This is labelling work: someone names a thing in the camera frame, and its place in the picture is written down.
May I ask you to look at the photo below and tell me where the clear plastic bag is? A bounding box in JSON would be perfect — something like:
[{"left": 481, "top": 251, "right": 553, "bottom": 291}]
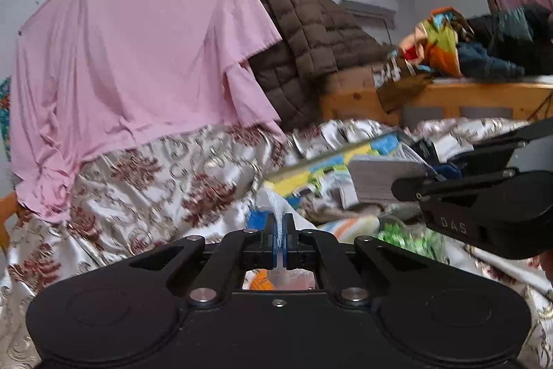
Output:
[{"left": 248, "top": 187, "right": 316, "bottom": 292}]

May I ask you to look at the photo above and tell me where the yellow blue cartoon towel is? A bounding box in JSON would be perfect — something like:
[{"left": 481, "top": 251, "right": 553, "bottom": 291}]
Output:
[{"left": 268, "top": 133, "right": 402, "bottom": 214}]

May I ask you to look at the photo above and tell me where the teal patterned cloth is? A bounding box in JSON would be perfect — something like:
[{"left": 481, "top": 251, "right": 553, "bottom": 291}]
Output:
[{"left": 0, "top": 77, "right": 12, "bottom": 162}]

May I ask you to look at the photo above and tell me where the brown cloth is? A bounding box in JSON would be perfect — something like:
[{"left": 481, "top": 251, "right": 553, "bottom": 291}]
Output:
[{"left": 298, "top": 196, "right": 348, "bottom": 223}]

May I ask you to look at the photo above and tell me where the blue garment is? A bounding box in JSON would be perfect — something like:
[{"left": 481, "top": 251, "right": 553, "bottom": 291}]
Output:
[{"left": 458, "top": 43, "right": 525, "bottom": 78}]

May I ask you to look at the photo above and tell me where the pink sheet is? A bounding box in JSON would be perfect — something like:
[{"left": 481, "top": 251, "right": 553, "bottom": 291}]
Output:
[{"left": 9, "top": 0, "right": 288, "bottom": 223}]

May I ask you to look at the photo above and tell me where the navy cloth with blue label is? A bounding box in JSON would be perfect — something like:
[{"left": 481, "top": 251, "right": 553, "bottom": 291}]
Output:
[{"left": 410, "top": 138, "right": 464, "bottom": 180}]

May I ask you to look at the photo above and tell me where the floral satin bedspread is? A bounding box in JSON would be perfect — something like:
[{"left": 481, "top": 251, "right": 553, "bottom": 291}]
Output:
[{"left": 0, "top": 116, "right": 553, "bottom": 369}]

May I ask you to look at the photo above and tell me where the colourful printed blanket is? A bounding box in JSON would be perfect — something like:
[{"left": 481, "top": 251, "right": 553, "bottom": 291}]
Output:
[{"left": 397, "top": 6, "right": 476, "bottom": 78}]

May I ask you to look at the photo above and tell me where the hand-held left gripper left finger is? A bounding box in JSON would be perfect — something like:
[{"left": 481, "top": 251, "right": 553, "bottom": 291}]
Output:
[{"left": 129, "top": 213, "right": 279, "bottom": 306}]

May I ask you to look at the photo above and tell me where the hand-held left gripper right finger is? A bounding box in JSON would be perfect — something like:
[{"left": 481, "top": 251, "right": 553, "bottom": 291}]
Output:
[{"left": 283, "top": 213, "right": 429, "bottom": 307}]

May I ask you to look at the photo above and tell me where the brown quilted jacket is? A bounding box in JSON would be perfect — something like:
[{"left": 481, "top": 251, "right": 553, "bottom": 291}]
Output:
[{"left": 251, "top": 0, "right": 390, "bottom": 132}]

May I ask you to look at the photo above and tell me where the brown paper bag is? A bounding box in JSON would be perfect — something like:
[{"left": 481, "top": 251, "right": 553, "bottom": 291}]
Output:
[{"left": 372, "top": 49, "right": 435, "bottom": 114}]

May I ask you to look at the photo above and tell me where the black jacket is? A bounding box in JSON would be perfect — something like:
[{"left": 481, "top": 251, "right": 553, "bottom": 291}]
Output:
[{"left": 467, "top": 3, "right": 553, "bottom": 71}]

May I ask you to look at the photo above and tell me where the cream striped pouch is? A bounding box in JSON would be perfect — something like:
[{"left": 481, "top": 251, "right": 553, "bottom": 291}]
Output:
[{"left": 320, "top": 213, "right": 390, "bottom": 241}]

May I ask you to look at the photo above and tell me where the orange cloth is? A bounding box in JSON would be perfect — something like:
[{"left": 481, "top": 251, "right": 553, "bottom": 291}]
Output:
[{"left": 250, "top": 270, "right": 277, "bottom": 292}]

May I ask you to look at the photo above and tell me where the wooden bed frame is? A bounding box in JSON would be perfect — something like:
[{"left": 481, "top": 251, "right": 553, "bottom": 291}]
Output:
[{"left": 320, "top": 66, "right": 553, "bottom": 128}]

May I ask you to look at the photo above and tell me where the bag of green paper stars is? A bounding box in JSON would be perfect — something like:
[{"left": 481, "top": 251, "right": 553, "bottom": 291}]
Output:
[{"left": 376, "top": 218, "right": 451, "bottom": 262}]

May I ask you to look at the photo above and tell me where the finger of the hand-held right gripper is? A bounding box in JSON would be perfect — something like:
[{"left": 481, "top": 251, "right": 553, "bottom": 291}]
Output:
[
  {"left": 447, "top": 120, "right": 553, "bottom": 176},
  {"left": 391, "top": 168, "right": 519, "bottom": 203}
]

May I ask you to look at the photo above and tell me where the grey face mask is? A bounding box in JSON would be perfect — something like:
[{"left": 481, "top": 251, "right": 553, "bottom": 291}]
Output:
[{"left": 348, "top": 155, "right": 437, "bottom": 206}]

